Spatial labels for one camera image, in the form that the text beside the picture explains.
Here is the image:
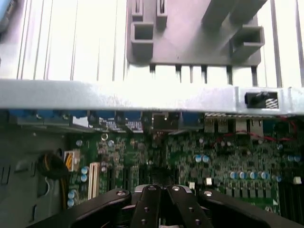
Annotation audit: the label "white expansion slot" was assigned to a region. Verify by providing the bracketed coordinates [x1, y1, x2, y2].
[87, 162, 100, 200]

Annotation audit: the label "green motherboard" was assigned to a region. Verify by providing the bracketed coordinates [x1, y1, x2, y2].
[68, 114, 304, 216]

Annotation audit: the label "metal rear port block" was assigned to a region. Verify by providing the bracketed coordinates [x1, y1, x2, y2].
[203, 115, 265, 140]

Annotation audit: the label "blue card retainer clips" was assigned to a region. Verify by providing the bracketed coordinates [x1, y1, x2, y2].
[6, 109, 143, 123]

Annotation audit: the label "black open PC case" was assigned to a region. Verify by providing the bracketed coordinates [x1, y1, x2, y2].
[0, 79, 304, 228]

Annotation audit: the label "grey plastic parts rack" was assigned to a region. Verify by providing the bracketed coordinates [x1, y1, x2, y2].
[125, 0, 266, 86]

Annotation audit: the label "blue release latch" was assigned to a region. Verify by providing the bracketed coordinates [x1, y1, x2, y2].
[0, 0, 15, 30]

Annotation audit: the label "black yellow power wire bundle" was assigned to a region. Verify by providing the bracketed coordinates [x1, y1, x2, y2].
[35, 152, 75, 203]

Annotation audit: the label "thin red switch wire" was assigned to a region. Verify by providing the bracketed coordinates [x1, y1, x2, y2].
[222, 119, 304, 143]

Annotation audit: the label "black intrusion switch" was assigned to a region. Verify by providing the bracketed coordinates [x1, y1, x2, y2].
[244, 91, 279, 110]

